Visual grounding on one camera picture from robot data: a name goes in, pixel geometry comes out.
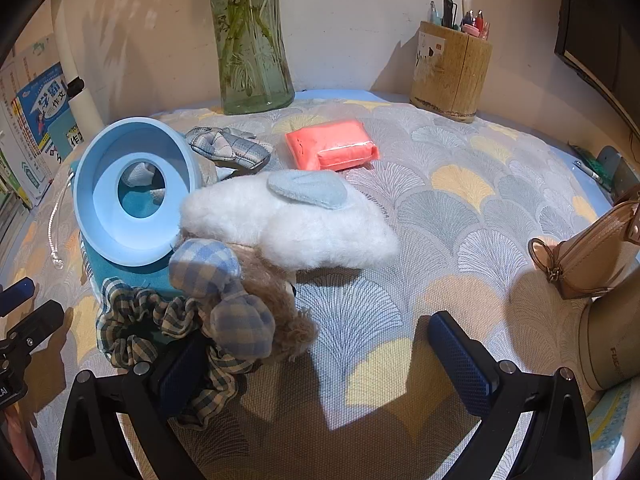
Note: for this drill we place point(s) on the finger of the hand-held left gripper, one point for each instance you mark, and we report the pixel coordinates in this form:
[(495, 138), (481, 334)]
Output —
[(17, 294), (35, 325)]

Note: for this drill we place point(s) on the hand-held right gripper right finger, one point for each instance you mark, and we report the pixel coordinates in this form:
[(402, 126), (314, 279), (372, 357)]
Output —
[(465, 365)]

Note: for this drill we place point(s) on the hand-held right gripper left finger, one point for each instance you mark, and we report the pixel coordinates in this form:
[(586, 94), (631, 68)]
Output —
[(180, 375)]

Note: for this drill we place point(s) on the plaid scrunchie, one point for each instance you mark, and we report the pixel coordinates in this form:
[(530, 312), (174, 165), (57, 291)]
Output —
[(135, 305)]

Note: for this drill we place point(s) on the plaid bow brown plush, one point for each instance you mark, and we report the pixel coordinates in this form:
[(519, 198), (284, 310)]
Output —
[(240, 315)]

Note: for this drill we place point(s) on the light blue round container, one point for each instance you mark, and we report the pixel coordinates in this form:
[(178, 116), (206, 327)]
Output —
[(100, 210)]

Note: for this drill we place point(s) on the white fluffy plush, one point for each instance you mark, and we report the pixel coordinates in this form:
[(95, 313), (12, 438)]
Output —
[(300, 230)]

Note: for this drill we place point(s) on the green spine book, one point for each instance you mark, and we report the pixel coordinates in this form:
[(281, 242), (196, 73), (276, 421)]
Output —
[(12, 180)]

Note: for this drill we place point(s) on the fan print tablecloth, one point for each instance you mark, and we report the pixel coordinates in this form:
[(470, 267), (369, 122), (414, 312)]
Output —
[(450, 220)]

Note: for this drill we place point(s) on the beige insulated bottle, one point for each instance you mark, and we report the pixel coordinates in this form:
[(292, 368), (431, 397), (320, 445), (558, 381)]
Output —
[(610, 340)]

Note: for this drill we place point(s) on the small teal book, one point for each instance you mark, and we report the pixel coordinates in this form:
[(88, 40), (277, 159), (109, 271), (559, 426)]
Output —
[(67, 142)]

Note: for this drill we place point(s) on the beige handbag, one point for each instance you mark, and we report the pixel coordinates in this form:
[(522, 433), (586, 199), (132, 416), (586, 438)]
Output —
[(590, 255)]

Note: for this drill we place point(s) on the blue cover workbook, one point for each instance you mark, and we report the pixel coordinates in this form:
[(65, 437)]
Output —
[(40, 110)]

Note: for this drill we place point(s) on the white desk lamp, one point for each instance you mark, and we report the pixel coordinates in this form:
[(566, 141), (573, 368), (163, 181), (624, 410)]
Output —
[(85, 105)]

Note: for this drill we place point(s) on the crumpled grey foil pieces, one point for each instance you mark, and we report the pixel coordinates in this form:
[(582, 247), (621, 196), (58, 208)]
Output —
[(225, 146)]

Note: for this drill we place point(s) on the green grey object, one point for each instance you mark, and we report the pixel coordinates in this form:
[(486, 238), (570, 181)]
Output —
[(600, 167)]

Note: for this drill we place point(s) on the pink packet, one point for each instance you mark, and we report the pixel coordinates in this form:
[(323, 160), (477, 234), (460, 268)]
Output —
[(330, 142)]

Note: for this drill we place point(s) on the wooden pen holder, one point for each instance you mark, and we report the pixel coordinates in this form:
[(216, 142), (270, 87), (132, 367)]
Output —
[(450, 80)]

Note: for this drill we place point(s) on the green glass vase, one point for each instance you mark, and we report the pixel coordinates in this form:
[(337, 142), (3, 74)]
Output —
[(250, 60)]

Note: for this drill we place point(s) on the bunch of pens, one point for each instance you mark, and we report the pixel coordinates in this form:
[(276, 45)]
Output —
[(465, 17)]

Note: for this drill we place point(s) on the green plant stems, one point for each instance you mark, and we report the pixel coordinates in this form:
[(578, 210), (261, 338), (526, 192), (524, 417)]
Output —
[(245, 15)]

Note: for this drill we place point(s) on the dark monitor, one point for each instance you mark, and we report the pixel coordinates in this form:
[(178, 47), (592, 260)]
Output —
[(600, 25)]

